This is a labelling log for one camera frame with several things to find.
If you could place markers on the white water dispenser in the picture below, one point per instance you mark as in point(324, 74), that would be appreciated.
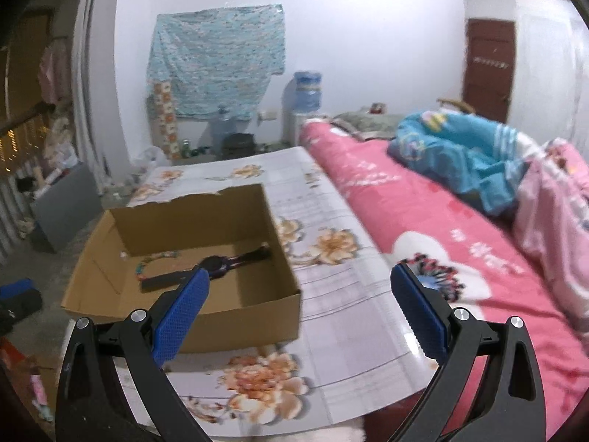
point(301, 129)

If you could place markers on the metal railing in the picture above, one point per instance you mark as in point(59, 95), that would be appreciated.
point(14, 202)

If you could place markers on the white curtain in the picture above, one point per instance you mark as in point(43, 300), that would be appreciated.
point(92, 101)

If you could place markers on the grey pillow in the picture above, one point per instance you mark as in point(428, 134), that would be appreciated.
point(368, 122)

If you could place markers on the pink hanging garment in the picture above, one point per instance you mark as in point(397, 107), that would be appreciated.
point(49, 73)

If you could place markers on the white wall socket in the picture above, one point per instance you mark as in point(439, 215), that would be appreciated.
point(269, 115)

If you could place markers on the white wardrobe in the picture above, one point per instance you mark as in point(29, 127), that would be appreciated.
point(547, 55)

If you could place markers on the pink printed bed sheet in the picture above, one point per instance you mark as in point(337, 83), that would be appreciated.
point(391, 193)

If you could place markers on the white plastic bag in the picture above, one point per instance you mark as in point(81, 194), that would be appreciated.
point(149, 156)

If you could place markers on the brown cardboard box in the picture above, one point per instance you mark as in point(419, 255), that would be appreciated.
point(257, 322)

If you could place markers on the grey flat board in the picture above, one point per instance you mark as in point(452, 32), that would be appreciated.
point(64, 207)

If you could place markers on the teal patterned hanging cloth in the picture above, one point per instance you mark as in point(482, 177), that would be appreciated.
point(216, 55)

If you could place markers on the blue striped blanket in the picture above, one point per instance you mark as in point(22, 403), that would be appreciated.
point(460, 156)

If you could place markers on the brown wooden door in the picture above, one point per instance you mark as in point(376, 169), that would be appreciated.
point(487, 69)

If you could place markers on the pale water jug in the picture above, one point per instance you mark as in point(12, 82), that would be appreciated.
point(223, 124)

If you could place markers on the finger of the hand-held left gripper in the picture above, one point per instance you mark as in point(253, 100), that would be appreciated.
point(20, 304)

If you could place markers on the patchwork printed cloth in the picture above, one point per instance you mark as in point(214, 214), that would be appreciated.
point(163, 119)

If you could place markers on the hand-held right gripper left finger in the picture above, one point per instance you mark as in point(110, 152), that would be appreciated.
point(182, 317)

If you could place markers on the pink blanket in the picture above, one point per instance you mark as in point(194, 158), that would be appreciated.
point(557, 202)

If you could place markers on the black pot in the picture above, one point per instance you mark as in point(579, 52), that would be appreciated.
point(239, 145)

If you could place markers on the floral patterned table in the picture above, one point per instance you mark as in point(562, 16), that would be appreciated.
point(359, 331)

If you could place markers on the blue water bottle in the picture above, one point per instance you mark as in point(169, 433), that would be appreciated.
point(307, 92)

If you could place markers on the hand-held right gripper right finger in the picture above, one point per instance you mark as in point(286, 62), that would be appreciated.
point(418, 313)

